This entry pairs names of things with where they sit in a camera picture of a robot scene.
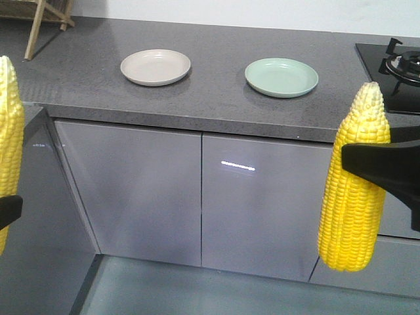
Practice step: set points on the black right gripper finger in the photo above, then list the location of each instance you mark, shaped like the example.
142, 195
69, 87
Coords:
393, 166

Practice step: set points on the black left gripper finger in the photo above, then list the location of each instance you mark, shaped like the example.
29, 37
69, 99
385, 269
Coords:
11, 210

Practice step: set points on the yellow corn cob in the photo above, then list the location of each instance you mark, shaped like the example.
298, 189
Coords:
12, 129
352, 207

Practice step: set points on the grey cabinet door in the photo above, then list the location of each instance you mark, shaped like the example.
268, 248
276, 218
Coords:
49, 251

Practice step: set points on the black glass gas stove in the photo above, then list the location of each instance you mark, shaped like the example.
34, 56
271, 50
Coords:
395, 67

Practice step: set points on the grey left cupboard door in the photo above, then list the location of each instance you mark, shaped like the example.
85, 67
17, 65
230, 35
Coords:
141, 189

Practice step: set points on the grey cupboard door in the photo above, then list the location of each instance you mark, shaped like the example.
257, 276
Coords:
141, 189
261, 202

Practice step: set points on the grey right cupboard door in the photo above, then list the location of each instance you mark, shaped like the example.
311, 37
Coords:
261, 202

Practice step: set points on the wooden folding dish rack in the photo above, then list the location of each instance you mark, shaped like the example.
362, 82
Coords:
38, 11

